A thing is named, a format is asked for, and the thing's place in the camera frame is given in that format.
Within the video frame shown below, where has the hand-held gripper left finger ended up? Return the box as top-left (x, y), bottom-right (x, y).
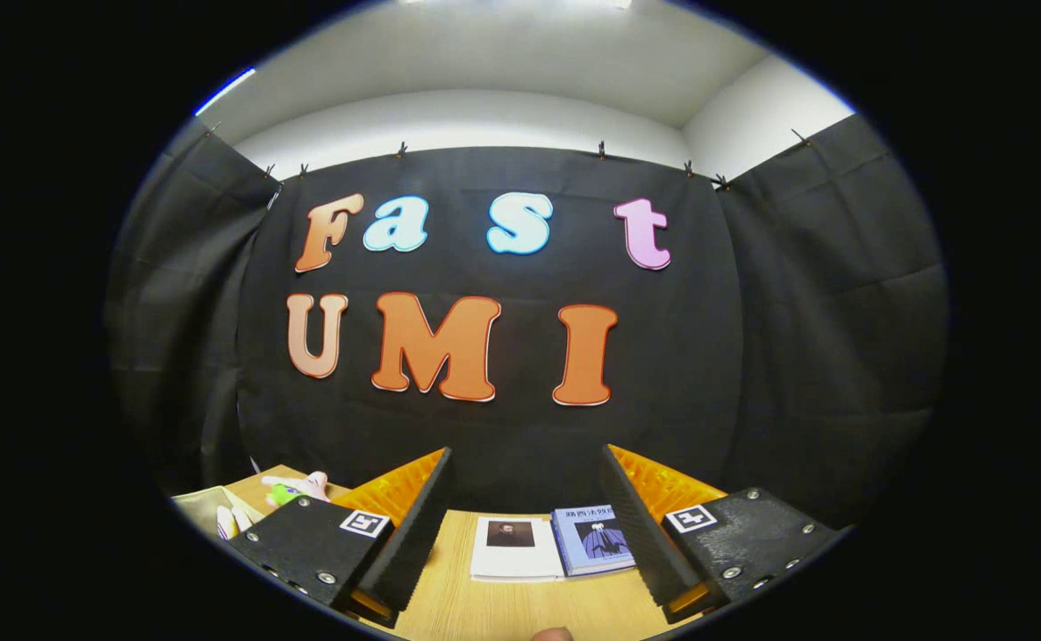
top-left (226, 445), bottom-right (455, 629)

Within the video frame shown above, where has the green and pink plush toy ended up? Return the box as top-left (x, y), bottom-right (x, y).
top-left (260, 471), bottom-right (331, 508)

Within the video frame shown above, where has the row of small cloth clips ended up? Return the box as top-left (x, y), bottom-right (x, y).
top-left (208, 122), bottom-right (813, 192)

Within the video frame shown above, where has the narrow ceiling light strip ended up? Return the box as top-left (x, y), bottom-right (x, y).
top-left (194, 68), bottom-right (256, 118)

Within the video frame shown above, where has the blue book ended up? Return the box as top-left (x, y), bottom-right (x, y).
top-left (550, 505), bottom-right (637, 578)

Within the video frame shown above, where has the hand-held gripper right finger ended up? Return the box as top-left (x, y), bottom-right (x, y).
top-left (598, 442), bottom-right (850, 626)

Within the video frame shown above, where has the brown fabric storage box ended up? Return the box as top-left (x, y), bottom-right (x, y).
top-left (170, 485), bottom-right (264, 542)

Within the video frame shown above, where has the white book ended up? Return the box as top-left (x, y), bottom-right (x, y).
top-left (470, 515), bottom-right (565, 583)

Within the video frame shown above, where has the wide ceiling light panel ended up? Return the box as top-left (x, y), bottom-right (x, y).
top-left (400, 0), bottom-right (635, 10)

